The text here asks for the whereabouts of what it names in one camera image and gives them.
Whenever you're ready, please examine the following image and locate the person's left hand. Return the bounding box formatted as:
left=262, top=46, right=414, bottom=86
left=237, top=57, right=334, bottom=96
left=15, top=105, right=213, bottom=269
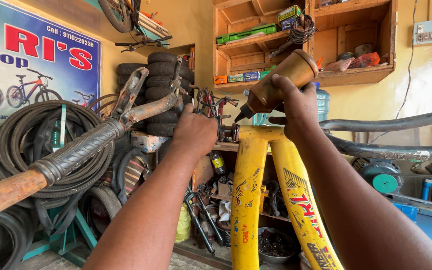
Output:
left=172, top=103, right=220, bottom=158

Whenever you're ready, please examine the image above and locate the person's right hand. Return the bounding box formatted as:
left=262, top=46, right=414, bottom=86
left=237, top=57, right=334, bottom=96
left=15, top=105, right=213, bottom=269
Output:
left=268, top=74, right=327, bottom=142

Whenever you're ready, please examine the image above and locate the brown plastic oil bottle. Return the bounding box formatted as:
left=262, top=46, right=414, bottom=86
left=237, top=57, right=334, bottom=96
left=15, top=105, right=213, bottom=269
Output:
left=234, top=49, right=320, bottom=124

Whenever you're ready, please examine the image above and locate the rusty handlebar with black grip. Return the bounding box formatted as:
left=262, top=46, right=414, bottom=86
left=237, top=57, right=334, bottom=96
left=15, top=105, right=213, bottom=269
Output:
left=0, top=56, right=187, bottom=213

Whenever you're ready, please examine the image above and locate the red bicycle parts cluster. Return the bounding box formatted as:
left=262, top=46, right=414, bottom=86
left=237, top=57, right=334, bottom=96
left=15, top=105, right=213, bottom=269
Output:
left=190, top=85, right=240, bottom=126

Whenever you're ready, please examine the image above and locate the wooden parts shelf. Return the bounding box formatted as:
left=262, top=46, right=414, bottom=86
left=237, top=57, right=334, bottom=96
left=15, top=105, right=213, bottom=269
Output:
left=155, top=141, right=301, bottom=263

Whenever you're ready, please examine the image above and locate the stack of black tyres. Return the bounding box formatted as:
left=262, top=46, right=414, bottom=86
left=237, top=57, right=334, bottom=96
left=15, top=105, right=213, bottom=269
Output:
left=116, top=51, right=196, bottom=138

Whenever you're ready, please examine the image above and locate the white cardboard carton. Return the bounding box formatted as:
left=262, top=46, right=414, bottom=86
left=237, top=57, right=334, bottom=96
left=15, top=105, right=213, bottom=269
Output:
left=130, top=130, right=170, bottom=154

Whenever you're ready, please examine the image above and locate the rusty brake lever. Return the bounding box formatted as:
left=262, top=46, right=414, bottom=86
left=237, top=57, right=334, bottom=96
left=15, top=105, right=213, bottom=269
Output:
left=110, top=67, right=150, bottom=121

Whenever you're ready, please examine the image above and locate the yellow bicycle fork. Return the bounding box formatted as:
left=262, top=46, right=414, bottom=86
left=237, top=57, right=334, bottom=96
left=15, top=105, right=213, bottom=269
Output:
left=231, top=125, right=346, bottom=270

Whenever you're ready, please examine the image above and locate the black suspension fork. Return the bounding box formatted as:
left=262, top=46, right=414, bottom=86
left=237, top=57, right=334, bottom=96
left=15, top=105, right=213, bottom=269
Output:
left=183, top=187, right=225, bottom=256

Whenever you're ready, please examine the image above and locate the yellow plastic bag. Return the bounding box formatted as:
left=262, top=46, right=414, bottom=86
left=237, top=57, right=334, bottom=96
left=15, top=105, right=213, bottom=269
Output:
left=174, top=203, right=193, bottom=244

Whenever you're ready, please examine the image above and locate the blue water bottle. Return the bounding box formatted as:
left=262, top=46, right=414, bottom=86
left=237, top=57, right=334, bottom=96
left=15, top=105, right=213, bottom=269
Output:
left=311, top=82, right=331, bottom=123

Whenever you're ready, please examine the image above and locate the hanging bicycle wheel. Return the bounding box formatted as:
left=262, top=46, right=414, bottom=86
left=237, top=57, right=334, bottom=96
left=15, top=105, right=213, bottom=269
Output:
left=97, top=0, right=142, bottom=34

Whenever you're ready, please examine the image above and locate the metal bowl of parts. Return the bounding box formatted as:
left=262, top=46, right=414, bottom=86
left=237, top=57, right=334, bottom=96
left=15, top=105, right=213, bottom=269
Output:
left=257, top=226, right=301, bottom=265

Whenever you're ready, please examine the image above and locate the green metal stand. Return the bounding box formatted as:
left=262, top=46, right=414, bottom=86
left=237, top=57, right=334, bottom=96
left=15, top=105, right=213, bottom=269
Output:
left=22, top=205, right=99, bottom=268

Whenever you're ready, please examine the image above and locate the hanging bundle of black tyres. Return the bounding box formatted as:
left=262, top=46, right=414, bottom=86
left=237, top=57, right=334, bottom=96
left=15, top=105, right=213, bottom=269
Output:
left=0, top=100, right=116, bottom=209

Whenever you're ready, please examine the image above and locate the blue shop banner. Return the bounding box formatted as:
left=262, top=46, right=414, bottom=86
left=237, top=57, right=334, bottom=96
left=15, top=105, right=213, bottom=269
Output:
left=0, top=0, right=102, bottom=134

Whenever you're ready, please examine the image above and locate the heap of floor tyres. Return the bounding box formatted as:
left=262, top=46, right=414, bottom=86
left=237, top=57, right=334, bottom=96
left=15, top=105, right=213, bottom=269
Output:
left=0, top=168, right=37, bottom=270

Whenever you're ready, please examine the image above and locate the black hanging handlebar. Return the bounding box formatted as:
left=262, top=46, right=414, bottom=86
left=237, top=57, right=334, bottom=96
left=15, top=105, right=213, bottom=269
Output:
left=114, top=35, right=174, bottom=53

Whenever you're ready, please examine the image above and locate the wooden wall shelf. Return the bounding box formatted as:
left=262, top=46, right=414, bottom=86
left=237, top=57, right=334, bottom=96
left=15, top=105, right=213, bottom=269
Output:
left=212, top=0, right=399, bottom=95

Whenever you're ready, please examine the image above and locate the black bicycle frame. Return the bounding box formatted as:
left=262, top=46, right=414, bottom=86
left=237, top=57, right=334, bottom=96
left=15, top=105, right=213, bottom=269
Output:
left=319, top=108, right=432, bottom=163

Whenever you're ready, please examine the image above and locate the black wall cable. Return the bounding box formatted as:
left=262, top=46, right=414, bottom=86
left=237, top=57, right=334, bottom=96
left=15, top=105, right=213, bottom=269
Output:
left=369, top=0, right=418, bottom=144

